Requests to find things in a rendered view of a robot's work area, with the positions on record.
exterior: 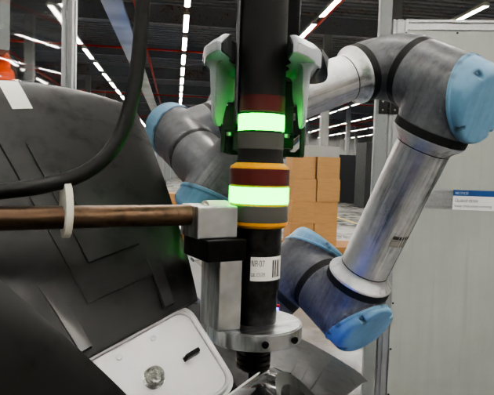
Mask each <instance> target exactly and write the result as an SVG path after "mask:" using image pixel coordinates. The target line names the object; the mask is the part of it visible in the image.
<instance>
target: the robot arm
mask: <svg viewBox="0 0 494 395"><path fill-rule="evenodd" d="M301 2H302V0H289V17H288V38H287V53H286V81H285V132H284V134H285V135H284V150H283V159H285V158H286V157H291V158H303V156H304V148H305V131H306V128H305V127H306V120H307V118H310V117H312V116H315V115H316V114H320V113H322V112H325V111H328V110H330V109H333V108H335V107H338V106H340V105H343V104H345V103H348V102H350V101H352V102H354V103H366V102H368V101H370V100H385V101H387V102H391V103H392V104H394V105H396V106H397V107H400V110H399V112H398V114H397V117H396V118H395V120H394V125H395V128H396V129H397V132H398V138H397V139H396V142H395V144H394V146H393V148H392V150H391V153H390V155H389V157H388V159H387V162H386V164H385V166H384V167H383V170H382V172H381V174H380V177H379V179H378V180H377V183H376V185H375V187H374V189H373V191H372V194H371V196H370V198H369V200H368V202H367V205H366V206H365V209H364V211H363V213H362V215H361V218H360V219H359V221H358V225H357V226H356V228H355V230H354V232H353V235H352V237H351V239H350V241H349V243H348V246H347V248H346V250H345V252H344V254H342V253H341V252H340V251H339V250H338V249H337V248H335V247H334V246H333V245H332V244H330V243H329V242H327V240H326V239H324V238H323V237H322V236H320V235H319V234H317V233H316V232H314V231H313V230H311V229H309V228H306V227H299V228H297V229H296V230H294V231H293V232H292V233H291V234H290V235H289V236H287V237H286V238H285V239H284V241H283V242H282V245H281V266H280V288H279V289H278V295H277V304H280V311H282V312H285V313H289V314H292V315H293V314H294V313H295V312H296V311H297V310H298V309H299V308H301V309H302V310H303V311H304V312H305V313H306V315H307V316H308V317H309V318H310V319H311V320H312V321H313V322H314V323H315V324H316V325H317V326H318V327H319V329H320V330H321V331H322V332H323V333H324V334H325V337H326V338H327V339H329V340H330V341H331V342H332V343H333V344H334V345H335V346H336V347H337V348H338V349H340V350H343V351H354V350H358V349H361V348H362V347H364V346H367V345H368V344H370V343H371V342H372V341H374V340H375V339H377V338H378V337H379V336H380V335H381V334H382V333H383V332H384V331H385V330H386V329H387V327H388V326H389V324H390V323H391V321H392V318H393V312H392V310H391V309H390V307H389V306H388V305H386V301H387V298H388V296H389V294H390V292H391V284H390V282H389V280H388V277H389V275H390V272H391V271H392V269H393V267H394V264H395V263H396V262H397V260H398V257H399V256H400V254H401V251H402V249H403V248H404V246H405V243H406V241H407V240H408V238H409V236H410V234H411V233H412V230H413V228H414V226H415V225H416V222H417V220H418V218H419V217H420V214H421V212H422V211H423V209H424V207H425V205H426V203H427V201H428V199H429V197H430V195H431V193H432V191H433V189H434V187H435V185H436V183H437V182H438V180H439V178H440V176H441V174H442V172H443V170H444V168H445V166H446V164H447V162H448V160H449V158H450V157H451V156H453V155H456V154H460V153H463V152H464V151H465V150H466V148H467V146H468V144H475V143H479V142H481V141H482V140H484V139H485V138H487V137H488V136H489V132H492V131H493V130H494V63H493V62H491V61H489V60H487V59H485V58H484V57H483V56H481V55H479V54H477V53H469V52H467V51H464V50H462V49H459V48H456V47H454V46H452V45H448V44H446V43H444V42H440V41H438V40H435V39H433V38H431V37H428V36H426V35H424V34H414V33H400V34H389V35H384V36H380V37H377V38H370V39H368V40H364V41H361V42H357V43H354V44H352V45H348V46H346V47H344V48H342V49H341V50H340V51H339V53H338V55H337V56H336V57H333V58H331V59H329V58H328V57H327V55H326V54H325V52H324V50H323V49H319V48H318V47H317V46H316V45H314V44H313V43H311V42H309V41H307V40H305V39H303V38H301V37H300V21H301ZM231 39H232V35H231V34H222V35H221V36H219V37H218V38H216V39H214V40H213V41H211V42H210V43H209V44H208V45H207V46H206V47H205V48H204V52H203V58H202V72H203V74H204V75H205V76H206V77H207V78H208V79H209V80H210V86H211V100H210V101H207V102H205V103H201V104H199V105H197V106H194V107H190V108H187V107H185V106H184V105H181V104H179V103H173V102H168V103H163V104H161V105H159V106H157V107H156V108H155V109H153V111H152V112H151V113H150V114H149V116H148V118H147V120H146V125H145V131H146V133H147V136H148V138H149V140H150V142H151V146H152V147H153V148H154V151H155V152H156V154H157V155H158V156H159V157H161V158H163V159H164V161H165V162H166V163H167V164H168V165H169V166H170V167H171V169H172V170H173V171H174V172H175V173H176V175H177V176H178V177H179V178H180V179H181V180H182V183H181V184H180V188H179V190H178V191H177V192H176V194H175V200H176V203H177V204H178V205H182V204H183V203H202V202H203V201H208V200H226V201H228V202H229V186H230V167H231V165H233V164H234V163H235V162H236V161H237V158H238V124H235V123H234V83H235V53H236V42H233V41H231ZM298 142H300V148H299V149H298V150H297V151H296V152H290V151H291V150H292V149H293V147H294V146H295V145H296V144H297V143H298Z"/></svg>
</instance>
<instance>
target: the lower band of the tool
mask: <svg viewBox="0 0 494 395"><path fill-rule="evenodd" d="M231 168H240V169H288V170H289V167H288V166H286V165H285V164H277V163H255V162H235V163H234V164H233V165H231ZM230 186H233V187H259V188H289V186H287V187H271V186H248V185H234V184H230ZM229 203H230V204H231V205H243V206H256V207H283V206H288V205H247V204H238V203H232V202H229ZM287 225H288V222H287V223H240V222H237V227H240V228H247V229H262V230H269V229H281V228H284V227H285V226H287Z"/></svg>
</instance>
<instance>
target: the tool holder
mask: <svg viewBox="0 0 494 395"><path fill-rule="evenodd" d="M200 204H201V203H183V204H182V205H191V207H192V210H193V220H192V223H191V225H187V226H180V232H181V234H183V235H184V249H183V252H184V254H187V255H190V256H192V257H195V258H196V259H200V260H201V261H202V280H201V308H200V320H201V321H202V322H203V323H205V324H207V335H208V337H209V338H210V340H211V341H212V342H213V343H215V344H216V345H218V346H221V347H224V348H227V349H230V350H237V351H242V352H253V353H266V352H275V351H280V350H287V349H289V348H292V347H294V346H295V345H297V344H298V343H299V342H300V341H301V339H302V322H301V321H300V320H299V319H298V318H297V317H295V316H293V315H292V314H289V313H285V312H282V311H279V310H277V317H276V323H275V324H273V325H269V326H265V327H249V326H244V325H240V320H241V296H242V261H243V260H246V239H244V238H241V237H237V221H238V207H237V206H234V205H200Z"/></svg>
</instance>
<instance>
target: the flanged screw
mask: <svg viewBox="0 0 494 395"><path fill-rule="evenodd" d="M164 381H165V372H164V370H163V369H162V368H161V367H160V366H157V365H155V366H152V367H150V368H148V369H147V370H146V371H145V372H144V374H143V383H144V385H145V386H146V387H147V388H149V389H152V390H155V389H157V388H159V387H161V386H162V384H163V383H164Z"/></svg>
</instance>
